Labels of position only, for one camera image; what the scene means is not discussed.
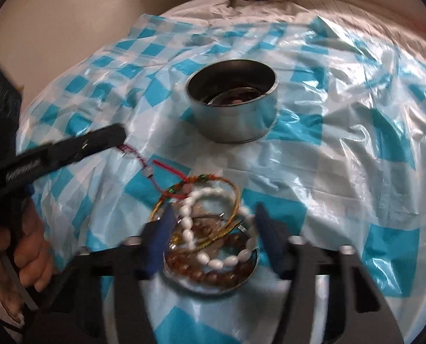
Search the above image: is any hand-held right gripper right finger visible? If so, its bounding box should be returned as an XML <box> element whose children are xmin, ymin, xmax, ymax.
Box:
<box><xmin>257</xmin><ymin>204</ymin><xmax>404</xmax><ymax>344</ymax></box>

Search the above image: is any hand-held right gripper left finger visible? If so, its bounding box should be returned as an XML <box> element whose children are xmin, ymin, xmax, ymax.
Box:
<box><xmin>30</xmin><ymin>206</ymin><xmax>178</xmax><ymax>344</ymax></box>

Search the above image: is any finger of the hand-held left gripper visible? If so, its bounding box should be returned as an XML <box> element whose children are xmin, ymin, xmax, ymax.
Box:
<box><xmin>50</xmin><ymin>124</ymin><xmax>127</xmax><ymax>168</ymax></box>

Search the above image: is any white bead bracelet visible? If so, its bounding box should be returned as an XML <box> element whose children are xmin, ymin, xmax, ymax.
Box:
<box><xmin>179</xmin><ymin>186</ymin><xmax>258</xmax><ymax>269</ymax></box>

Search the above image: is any brown bead bracelet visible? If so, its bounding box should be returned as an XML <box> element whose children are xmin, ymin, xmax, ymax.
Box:
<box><xmin>166</xmin><ymin>218</ymin><xmax>258</xmax><ymax>289</ymax></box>

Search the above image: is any red string bracelet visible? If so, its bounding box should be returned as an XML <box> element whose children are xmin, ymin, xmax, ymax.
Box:
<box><xmin>118</xmin><ymin>145</ymin><xmax>188</xmax><ymax>198</ymax></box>

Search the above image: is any multicolour woven cord bracelet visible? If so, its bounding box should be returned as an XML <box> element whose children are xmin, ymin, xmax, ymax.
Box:
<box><xmin>149</xmin><ymin>174</ymin><xmax>243</xmax><ymax>249</ymax></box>

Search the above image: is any round silver tin lid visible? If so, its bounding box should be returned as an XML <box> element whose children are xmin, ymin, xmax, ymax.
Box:
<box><xmin>163</xmin><ymin>215</ymin><xmax>260</xmax><ymax>296</ymax></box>

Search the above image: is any round silver metal tin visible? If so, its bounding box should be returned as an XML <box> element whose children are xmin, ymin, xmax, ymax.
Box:
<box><xmin>186</xmin><ymin>59</ymin><xmax>280</xmax><ymax>144</ymax></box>

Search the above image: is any person's left hand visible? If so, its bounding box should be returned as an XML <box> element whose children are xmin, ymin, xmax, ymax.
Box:
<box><xmin>0</xmin><ymin>201</ymin><xmax>55</xmax><ymax>292</ymax></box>

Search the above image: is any blue checkered plastic sheet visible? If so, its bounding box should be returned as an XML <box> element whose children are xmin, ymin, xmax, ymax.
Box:
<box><xmin>14</xmin><ymin>7</ymin><xmax>426</xmax><ymax>344</ymax></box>

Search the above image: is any beige striped bed sheet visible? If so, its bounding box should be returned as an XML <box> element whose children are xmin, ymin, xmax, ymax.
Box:
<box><xmin>156</xmin><ymin>0</ymin><xmax>426</xmax><ymax>51</ymax></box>

